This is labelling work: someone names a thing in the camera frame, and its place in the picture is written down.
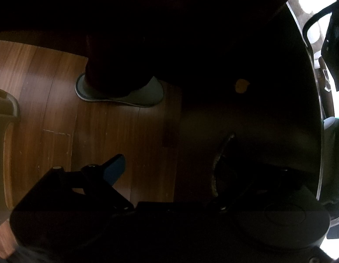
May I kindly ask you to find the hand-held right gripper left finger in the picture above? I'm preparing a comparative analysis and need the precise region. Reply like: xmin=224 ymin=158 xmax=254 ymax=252
xmin=50 ymin=154 xmax=135 ymax=212

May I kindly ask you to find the black cable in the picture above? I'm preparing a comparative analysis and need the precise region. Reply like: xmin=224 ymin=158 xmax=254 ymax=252
xmin=303 ymin=1 xmax=337 ymax=47

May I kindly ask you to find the yellow round sticker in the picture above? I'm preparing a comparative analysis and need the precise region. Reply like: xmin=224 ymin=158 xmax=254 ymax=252
xmin=235 ymin=78 xmax=251 ymax=94

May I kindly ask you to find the metal drawer handle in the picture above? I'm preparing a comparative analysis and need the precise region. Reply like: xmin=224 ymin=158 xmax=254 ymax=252
xmin=210 ymin=132 xmax=237 ymax=198

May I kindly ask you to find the black device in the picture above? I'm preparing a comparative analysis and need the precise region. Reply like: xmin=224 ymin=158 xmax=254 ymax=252
xmin=322 ymin=3 xmax=339 ymax=94

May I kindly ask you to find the person's leg in dark trousers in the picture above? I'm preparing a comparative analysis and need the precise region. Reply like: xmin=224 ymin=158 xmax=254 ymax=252
xmin=84 ymin=30 xmax=159 ymax=94

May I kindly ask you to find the grey slipper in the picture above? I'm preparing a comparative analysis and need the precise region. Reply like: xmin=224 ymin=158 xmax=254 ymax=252
xmin=75 ymin=73 xmax=164 ymax=108

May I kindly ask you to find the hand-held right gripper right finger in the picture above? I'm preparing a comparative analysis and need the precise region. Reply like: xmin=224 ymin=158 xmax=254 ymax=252
xmin=216 ymin=164 xmax=299 ymax=212

